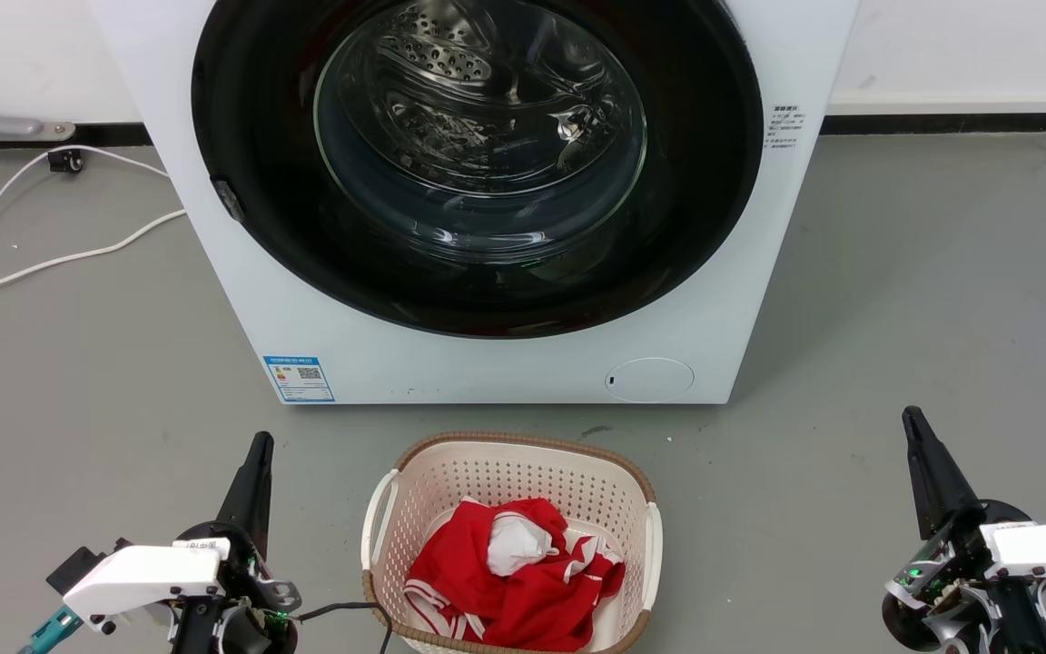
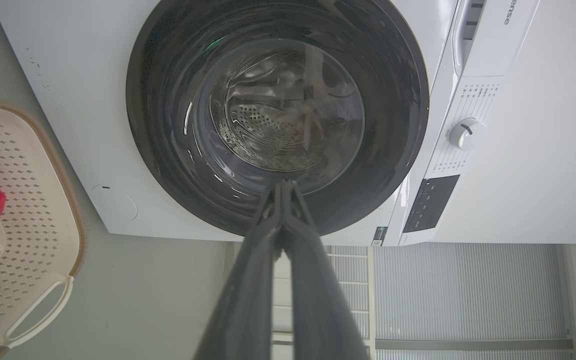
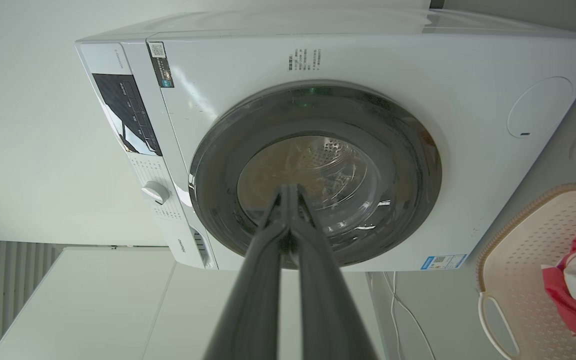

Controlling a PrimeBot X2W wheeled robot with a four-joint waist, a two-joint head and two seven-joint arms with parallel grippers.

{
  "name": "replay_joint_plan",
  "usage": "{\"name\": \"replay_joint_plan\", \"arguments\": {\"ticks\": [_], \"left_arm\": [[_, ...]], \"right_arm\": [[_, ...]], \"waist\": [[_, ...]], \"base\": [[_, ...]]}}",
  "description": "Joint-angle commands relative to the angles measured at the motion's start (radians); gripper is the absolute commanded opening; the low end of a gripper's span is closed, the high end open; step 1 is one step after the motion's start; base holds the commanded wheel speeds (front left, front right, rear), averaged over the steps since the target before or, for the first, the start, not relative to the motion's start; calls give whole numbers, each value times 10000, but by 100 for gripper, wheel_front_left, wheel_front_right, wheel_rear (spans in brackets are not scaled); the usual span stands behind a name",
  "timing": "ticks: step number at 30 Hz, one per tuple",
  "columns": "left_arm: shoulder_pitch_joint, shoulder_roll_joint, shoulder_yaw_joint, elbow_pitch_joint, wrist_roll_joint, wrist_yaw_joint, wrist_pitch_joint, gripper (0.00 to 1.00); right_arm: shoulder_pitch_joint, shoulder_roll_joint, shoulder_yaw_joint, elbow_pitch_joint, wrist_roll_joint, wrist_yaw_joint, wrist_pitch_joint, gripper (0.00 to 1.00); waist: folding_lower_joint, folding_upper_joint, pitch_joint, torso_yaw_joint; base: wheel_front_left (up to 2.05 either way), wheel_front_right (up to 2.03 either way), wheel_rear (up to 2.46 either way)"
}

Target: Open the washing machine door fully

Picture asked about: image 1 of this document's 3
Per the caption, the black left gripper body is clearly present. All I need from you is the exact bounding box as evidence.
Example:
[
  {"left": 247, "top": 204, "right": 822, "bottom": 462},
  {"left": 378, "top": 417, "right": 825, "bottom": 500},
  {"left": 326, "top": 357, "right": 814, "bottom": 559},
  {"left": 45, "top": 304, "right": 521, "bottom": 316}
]
[{"left": 173, "top": 521, "right": 303, "bottom": 637}]

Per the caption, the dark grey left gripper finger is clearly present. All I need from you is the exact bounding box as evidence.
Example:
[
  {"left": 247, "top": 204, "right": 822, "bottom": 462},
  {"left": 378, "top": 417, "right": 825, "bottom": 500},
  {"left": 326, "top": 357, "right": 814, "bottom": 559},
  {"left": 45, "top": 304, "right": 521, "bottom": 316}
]
[{"left": 215, "top": 431, "right": 276, "bottom": 557}]

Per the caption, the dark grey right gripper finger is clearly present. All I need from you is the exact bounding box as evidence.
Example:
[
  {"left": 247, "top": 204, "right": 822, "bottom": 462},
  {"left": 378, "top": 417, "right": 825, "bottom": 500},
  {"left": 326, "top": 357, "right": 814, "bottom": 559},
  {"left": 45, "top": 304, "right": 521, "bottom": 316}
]
[{"left": 902, "top": 405, "right": 984, "bottom": 542}]

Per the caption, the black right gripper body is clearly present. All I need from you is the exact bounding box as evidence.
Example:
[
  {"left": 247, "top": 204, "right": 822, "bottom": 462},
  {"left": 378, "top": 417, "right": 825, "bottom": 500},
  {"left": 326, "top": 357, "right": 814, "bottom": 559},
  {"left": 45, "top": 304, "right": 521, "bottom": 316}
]
[{"left": 884, "top": 499, "right": 1043, "bottom": 628}]

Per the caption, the white front-load washing machine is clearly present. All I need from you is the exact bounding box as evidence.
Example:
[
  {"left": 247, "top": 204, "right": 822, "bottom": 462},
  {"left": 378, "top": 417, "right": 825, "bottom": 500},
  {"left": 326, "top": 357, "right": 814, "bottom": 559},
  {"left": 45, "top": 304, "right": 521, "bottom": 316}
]
[{"left": 87, "top": 0, "right": 861, "bottom": 406}]

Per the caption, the black round washer door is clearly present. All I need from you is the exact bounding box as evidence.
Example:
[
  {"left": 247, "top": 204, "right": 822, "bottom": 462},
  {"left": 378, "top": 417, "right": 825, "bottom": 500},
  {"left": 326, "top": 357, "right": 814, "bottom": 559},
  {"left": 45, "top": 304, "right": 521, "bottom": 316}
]
[{"left": 191, "top": 0, "right": 765, "bottom": 341}]

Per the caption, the blue energy label sticker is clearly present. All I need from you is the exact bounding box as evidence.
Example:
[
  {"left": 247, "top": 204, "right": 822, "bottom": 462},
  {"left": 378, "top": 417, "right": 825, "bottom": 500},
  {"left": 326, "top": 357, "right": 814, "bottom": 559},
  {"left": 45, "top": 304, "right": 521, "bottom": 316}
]
[{"left": 262, "top": 355, "right": 337, "bottom": 404}]

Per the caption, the cream plastic laundry basket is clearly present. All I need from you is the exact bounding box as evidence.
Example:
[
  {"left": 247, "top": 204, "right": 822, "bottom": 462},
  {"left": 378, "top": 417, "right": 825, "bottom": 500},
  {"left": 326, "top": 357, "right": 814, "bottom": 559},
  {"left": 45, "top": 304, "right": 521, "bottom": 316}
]
[{"left": 360, "top": 431, "right": 665, "bottom": 654}]

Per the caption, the white crumpled garment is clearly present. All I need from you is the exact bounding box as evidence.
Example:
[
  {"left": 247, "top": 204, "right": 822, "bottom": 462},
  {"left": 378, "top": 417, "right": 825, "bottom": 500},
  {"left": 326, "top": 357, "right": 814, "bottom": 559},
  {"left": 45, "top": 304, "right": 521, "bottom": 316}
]
[{"left": 486, "top": 512, "right": 555, "bottom": 578}]

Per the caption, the red garment with white stripes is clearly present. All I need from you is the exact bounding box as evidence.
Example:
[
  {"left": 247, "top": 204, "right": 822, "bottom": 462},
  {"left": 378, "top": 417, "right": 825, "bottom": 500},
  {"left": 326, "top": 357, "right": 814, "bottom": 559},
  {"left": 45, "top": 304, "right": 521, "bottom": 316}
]
[{"left": 403, "top": 497, "right": 627, "bottom": 653}]

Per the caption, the round white filter cover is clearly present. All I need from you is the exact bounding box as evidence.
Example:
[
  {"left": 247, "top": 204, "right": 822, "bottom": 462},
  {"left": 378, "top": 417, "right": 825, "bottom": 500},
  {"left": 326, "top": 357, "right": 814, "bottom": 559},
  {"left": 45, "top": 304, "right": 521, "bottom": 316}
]
[{"left": 604, "top": 357, "right": 696, "bottom": 404}]

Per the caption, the black baseboard strip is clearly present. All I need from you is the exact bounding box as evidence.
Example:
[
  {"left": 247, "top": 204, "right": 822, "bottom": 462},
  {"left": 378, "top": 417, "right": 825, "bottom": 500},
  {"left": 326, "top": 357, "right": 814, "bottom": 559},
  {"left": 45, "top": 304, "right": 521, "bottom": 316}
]
[
  {"left": 819, "top": 112, "right": 1046, "bottom": 136},
  {"left": 0, "top": 122, "right": 154, "bottom": 150}
]

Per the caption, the small printed text sticker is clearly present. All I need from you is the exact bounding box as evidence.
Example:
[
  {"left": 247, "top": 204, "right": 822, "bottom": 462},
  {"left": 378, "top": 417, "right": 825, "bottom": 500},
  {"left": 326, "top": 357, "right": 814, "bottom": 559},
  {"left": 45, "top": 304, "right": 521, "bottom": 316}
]
[{"left": 764, "top": 103, "right": 806, "bottom": 154}]

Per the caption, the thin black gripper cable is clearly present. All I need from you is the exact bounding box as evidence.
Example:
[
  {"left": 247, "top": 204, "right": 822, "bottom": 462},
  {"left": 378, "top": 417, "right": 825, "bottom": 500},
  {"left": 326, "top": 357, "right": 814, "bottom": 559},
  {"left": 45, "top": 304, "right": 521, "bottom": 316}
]
[{"left": 291, "top": 600, "right": 395, "bottom": 654}]

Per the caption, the teal cable connector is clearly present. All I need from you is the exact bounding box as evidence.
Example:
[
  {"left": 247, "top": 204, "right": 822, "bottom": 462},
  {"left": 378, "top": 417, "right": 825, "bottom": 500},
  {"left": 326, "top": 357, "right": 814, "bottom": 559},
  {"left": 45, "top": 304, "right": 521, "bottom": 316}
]
[{"left": 18, "top": 607, "right": 84, "bottom": 654}]

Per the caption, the thick white floor cable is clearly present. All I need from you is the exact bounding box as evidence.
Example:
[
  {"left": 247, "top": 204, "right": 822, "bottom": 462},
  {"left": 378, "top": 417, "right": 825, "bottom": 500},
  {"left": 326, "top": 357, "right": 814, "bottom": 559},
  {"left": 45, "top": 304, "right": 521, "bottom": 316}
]
[{"left": 0, "top": 209, "right": 188, "bottom": 306}]

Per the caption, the grey door latch handle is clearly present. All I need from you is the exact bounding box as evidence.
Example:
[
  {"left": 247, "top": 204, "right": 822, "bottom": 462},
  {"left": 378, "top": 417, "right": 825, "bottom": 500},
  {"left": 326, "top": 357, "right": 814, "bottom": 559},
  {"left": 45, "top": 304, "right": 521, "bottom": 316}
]
[{"left": 212, "top": 179, "right": 246, "bottom": 224}]

